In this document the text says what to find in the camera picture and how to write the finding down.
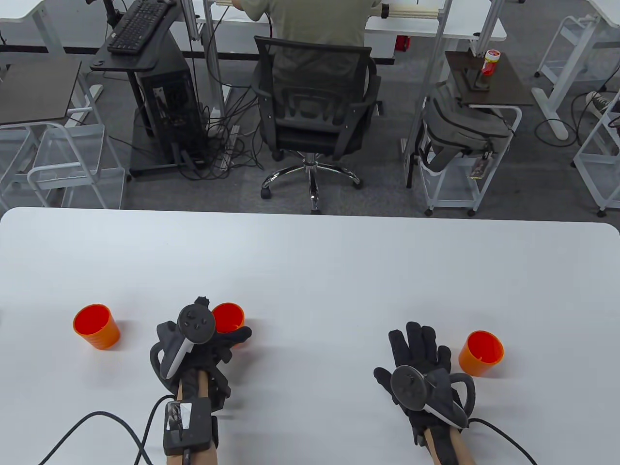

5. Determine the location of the person's left hand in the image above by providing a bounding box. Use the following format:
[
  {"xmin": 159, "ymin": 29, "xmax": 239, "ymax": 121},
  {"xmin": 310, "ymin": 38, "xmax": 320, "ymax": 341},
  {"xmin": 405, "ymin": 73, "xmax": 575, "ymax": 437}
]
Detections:
[{"xmin": 180, "ymin": 295, "xmax": 253, "ymax": 394}]

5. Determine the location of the person's right hand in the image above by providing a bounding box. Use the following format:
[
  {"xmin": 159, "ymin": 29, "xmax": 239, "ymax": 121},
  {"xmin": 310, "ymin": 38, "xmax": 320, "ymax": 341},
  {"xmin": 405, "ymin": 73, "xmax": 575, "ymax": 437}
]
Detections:
[{"xmin": 373, "ymin": 321, "xmax": 454, "ymax": 439}]

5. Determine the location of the orange plastic cup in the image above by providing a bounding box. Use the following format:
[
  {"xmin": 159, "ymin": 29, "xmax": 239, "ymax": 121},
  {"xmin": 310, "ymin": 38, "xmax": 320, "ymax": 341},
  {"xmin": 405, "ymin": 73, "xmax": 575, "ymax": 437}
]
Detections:
[
  {"xmin": 73, "ymin": 304, "xmax": 121, "ymax": 350},
  {"xmin": 212, "ymin": 303, "xmax": 246, "ymax": 336},
  {"xmin": 458, "ymin": 331, "xmax": 505, "ymax": 377}
]

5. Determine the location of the person's left forearm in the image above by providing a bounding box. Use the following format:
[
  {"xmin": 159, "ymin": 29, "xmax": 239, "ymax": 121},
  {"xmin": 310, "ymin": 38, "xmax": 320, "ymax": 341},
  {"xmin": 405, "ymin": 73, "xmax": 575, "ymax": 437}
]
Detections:
[{"xmin": 166, "ymin": 367, "xmax": 219, "ymax": 465}]

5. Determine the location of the person's right forearm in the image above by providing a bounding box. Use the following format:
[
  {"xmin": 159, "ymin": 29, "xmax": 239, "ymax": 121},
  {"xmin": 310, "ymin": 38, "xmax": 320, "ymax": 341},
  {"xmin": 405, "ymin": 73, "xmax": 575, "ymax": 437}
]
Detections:
[{"xmin": 420, "ymin": 424, "xmax": 474, "ymax": 465}]

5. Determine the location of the black glove-mounted tracking controller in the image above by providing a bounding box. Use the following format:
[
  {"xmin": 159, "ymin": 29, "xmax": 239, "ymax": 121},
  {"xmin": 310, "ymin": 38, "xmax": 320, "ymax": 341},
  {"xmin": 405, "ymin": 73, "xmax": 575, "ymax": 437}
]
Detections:
[
  {"xmin": 390, "ymin": 364, "xmax": 477, "ymax": 430},
  {"xmin": 150, "ymin": 300, "xmax": 217, "ymax": 389}
]

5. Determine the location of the hanging backpack tag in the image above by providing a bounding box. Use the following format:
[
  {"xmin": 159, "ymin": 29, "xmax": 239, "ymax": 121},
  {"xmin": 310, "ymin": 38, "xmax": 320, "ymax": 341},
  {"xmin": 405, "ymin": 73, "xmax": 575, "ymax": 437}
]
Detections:
[{"xmin": 470, "ymin": 149, "xmax": 496, "ymax": 180}]

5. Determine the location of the white power strip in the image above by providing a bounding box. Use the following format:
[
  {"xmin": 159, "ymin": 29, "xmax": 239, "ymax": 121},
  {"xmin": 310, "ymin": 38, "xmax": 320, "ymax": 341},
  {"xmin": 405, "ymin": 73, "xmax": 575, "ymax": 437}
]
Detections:
[{"xmin": 219, "ymin": 124, "xmax": 241, "ymax": 169}]

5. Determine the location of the grey backpack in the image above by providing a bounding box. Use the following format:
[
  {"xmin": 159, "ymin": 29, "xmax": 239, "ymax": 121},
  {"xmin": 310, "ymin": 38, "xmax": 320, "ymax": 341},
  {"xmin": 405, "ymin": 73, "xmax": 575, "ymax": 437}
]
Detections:
[{"xmin": 412, "ymin": 81, "xmax": 515, "ymax": 176}]

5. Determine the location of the black mesh office chair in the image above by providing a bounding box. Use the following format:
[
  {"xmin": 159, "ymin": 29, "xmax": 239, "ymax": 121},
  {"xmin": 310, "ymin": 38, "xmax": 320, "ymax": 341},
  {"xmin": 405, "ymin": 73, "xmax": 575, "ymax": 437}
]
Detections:
[{"xmin": 252, "ymin": 36, "xmax": 385, "ymax": 215}]

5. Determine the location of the black computer tower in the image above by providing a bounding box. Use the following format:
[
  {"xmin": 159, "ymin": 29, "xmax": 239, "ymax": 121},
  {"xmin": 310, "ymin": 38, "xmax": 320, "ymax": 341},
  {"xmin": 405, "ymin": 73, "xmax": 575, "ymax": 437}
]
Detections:
[{"xmin": 137, "ymin": 48, "xmax": 210, "ymax": 169}]

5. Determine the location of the brown-topped white rolling cart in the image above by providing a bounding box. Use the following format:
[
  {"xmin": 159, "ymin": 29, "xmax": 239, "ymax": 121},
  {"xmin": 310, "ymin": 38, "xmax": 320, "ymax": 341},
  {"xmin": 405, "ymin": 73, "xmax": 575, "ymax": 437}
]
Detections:
[{"xmin": 401, "ymin": 50, "xmax": 534, "ymax": 217}]

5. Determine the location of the black rolling computer stand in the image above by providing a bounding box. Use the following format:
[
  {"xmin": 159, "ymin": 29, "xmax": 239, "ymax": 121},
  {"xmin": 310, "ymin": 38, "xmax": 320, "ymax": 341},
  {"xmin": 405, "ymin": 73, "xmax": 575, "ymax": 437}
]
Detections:
[{"xmin": 90, "ymin": 19, "xmax": 214, "ymax": 178}]

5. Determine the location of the dark sneaker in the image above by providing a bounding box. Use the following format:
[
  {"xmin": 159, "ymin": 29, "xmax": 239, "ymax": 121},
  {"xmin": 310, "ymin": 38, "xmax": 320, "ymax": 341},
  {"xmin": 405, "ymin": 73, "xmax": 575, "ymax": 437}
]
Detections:
[{"xmin": 585, "ymin": 91, "xmax": 615, "ymax": 115}]

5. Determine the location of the long white desk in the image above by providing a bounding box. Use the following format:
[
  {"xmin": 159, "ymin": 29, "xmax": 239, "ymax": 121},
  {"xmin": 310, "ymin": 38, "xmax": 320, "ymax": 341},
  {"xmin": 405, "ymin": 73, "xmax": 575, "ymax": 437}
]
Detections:
[{"xmin": 184, "ymin": 0, "xmax": 508, "ymax": 42}]

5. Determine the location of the dark brown side table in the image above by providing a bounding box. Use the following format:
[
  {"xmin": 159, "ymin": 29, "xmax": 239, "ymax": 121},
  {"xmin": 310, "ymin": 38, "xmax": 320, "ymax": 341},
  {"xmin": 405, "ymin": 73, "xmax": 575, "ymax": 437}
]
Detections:
[{"xmin": 0, "ymin": 60, "xmax": 84, "ymax": 127}]

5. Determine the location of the black computer keyboard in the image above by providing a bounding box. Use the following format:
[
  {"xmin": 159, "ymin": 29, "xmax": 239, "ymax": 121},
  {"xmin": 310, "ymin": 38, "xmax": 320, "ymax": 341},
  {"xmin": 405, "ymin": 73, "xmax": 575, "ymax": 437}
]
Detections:
[{"xmin": 107, "ymin": 0, "xmax": 171, "ymax": 55}]

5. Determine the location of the beige paper roll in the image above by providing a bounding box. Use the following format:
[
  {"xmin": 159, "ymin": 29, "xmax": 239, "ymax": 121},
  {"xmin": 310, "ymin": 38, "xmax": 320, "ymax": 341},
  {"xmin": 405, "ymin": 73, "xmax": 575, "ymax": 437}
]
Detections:
[{"xmin": 381, "ymin": 4, "xmax": 447, "ymax": 21}]

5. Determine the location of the white desk with angled legs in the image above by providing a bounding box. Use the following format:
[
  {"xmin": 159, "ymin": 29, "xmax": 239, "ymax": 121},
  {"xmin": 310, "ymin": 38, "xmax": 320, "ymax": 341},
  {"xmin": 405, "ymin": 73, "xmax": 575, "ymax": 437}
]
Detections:
[{"xmin": 532, "ymin": 0, "xmax": 620, "ymax": 142}]

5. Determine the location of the white corner desk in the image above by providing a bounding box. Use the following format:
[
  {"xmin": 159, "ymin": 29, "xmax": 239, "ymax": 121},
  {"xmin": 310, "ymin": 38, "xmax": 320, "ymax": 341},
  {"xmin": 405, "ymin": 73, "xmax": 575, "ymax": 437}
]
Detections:
[{"xmin": 0, "ymin": 0, "xmax": 106, "ymax": 100}]

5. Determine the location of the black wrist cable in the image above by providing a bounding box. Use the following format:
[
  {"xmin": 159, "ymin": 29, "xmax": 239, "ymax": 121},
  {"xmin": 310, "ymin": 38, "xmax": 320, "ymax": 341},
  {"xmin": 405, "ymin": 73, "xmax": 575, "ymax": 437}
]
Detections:
[
  {"xmin": 37, "ymin": 394, "xmax": 170, "ymax": 465},
  {"xmin": 466, "ymin": 418, "xmax": 538, "ymax": 465}
]

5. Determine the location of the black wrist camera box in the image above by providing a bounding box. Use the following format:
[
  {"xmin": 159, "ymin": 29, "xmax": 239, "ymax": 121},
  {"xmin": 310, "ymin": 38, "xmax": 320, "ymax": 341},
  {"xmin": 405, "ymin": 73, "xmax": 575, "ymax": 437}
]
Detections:
[{"xmin": 162, "ymin": 397, "xmax": 219, "ymax": 457}]

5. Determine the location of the tangle of black floor cables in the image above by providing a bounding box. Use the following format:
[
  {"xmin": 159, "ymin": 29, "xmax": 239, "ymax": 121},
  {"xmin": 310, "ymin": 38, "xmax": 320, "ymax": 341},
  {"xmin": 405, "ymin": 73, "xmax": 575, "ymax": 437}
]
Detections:
[{"xmin": 175, "ymin": 85, "xmax": 266, "ymax": 181}]

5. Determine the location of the white wire mesh cart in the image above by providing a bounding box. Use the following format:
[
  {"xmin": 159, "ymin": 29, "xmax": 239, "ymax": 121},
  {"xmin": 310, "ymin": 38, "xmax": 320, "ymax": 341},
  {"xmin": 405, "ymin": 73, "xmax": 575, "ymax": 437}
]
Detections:
[{"xmin": 0, "ymin": 122, "xmax": 127, "ymax": 210}]

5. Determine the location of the white wire shelf cart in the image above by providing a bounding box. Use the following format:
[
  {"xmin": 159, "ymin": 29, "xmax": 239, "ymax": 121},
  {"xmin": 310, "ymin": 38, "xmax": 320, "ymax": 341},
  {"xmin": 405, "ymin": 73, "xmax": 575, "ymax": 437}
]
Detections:
[{"xmin": 571, "ymin": 90, "xmax": 620, "ymax": 217}]

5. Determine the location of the black floor cable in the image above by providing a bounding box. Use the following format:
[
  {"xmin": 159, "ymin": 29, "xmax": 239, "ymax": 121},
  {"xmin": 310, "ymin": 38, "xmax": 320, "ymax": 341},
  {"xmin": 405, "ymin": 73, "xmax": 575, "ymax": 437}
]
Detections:
[{"xmin": 534, "ymin": 77, "xmax": 620, "ymax": 147}]

